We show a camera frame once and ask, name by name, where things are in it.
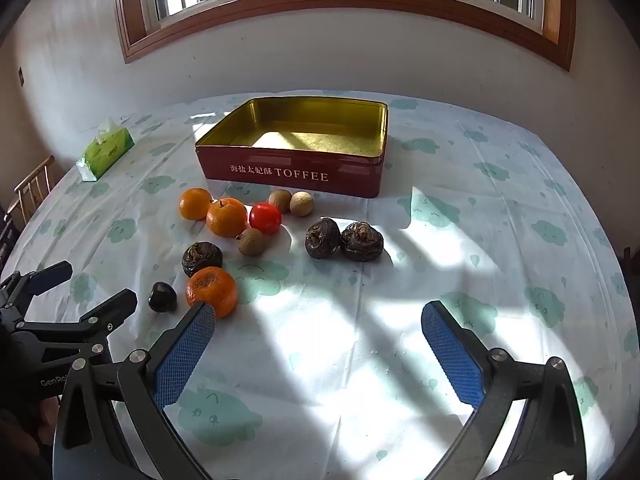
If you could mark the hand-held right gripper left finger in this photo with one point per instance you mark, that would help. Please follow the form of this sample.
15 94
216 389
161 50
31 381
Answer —
185 355

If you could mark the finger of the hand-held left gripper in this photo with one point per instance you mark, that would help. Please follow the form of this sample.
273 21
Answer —
50 275
112 307

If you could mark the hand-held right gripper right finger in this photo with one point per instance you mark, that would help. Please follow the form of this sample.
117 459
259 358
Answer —
450 355

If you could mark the dark glossy chestnut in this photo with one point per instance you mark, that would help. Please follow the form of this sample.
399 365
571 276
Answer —
162 296

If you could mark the small mandarin orange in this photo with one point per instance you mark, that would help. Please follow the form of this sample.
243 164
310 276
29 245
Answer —
212 290
195 203

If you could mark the dark water chestnut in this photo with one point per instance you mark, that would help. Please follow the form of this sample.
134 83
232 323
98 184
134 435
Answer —
322 239
362 241
202 259

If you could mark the brown longan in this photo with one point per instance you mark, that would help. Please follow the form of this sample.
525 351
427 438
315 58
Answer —
280 200
250 242
301 203

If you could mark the large mandarin orange with stem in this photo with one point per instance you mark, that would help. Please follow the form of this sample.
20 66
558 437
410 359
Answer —
227 218

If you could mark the red tomato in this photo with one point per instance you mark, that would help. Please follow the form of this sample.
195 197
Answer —
265 218

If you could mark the red tin box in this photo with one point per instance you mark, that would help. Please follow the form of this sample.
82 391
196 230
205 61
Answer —
300 172

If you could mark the person's left hand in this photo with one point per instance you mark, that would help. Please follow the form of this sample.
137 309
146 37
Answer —
48 414

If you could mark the light wooden chair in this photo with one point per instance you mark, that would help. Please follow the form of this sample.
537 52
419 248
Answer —
34 175

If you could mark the white tablecloth with green clouds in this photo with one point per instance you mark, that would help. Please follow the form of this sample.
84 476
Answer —
350 310

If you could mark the green tissue pack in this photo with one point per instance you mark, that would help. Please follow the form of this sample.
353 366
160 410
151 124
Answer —
105 152

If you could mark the dark wooden chair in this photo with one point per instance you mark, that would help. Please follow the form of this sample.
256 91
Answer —
628 260

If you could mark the wooden framed window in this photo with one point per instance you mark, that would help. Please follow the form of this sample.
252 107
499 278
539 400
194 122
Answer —
350 2

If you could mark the dark wall switch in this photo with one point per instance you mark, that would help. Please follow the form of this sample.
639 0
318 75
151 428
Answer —
21 76

